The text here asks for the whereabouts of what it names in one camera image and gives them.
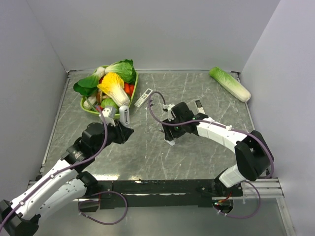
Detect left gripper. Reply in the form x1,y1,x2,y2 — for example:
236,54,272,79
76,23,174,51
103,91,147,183
93,118,134,154

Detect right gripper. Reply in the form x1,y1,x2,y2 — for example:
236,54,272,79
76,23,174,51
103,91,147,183
161,116,187,142

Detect white battery cover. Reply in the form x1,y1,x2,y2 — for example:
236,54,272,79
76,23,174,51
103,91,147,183
167,141,175,146

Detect white remote with coloured buttons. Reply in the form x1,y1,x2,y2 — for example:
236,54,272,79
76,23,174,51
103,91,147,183
119,105,130,126

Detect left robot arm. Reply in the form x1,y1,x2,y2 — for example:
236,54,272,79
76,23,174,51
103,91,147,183
0,121,134,236

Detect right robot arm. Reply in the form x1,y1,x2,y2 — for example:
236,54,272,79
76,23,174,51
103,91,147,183
162,102,274,196

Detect slim white remote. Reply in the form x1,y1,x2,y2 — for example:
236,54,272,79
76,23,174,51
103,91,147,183
195,100,205,114

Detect white air conditioner remote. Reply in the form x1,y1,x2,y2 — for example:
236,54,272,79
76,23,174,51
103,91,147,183
134,88,153,108

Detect red tomato toys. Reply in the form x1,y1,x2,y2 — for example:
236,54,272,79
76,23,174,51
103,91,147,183
124,83,134,97

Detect white mushroom toy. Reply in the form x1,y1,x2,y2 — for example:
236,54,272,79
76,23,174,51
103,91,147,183
83,95,97,110

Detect green plastic basket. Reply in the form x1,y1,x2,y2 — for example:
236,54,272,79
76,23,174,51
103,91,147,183
80,65,138,118

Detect yellow napa cabbage toy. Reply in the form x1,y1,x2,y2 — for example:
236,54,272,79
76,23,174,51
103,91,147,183
97,72,130,107

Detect bok choy toy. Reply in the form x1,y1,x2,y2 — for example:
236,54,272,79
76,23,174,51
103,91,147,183
73,67,105,97

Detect green lettuce toy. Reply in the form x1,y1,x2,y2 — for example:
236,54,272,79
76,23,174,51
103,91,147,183
105,59,136,84

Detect long napa cabbage toy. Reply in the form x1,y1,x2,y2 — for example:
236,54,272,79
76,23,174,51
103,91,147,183
209,67,251,102

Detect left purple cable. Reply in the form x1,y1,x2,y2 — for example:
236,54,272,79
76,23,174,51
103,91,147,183
0,107,128,232

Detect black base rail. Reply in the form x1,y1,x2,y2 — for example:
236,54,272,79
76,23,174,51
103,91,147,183
79,179,243,213

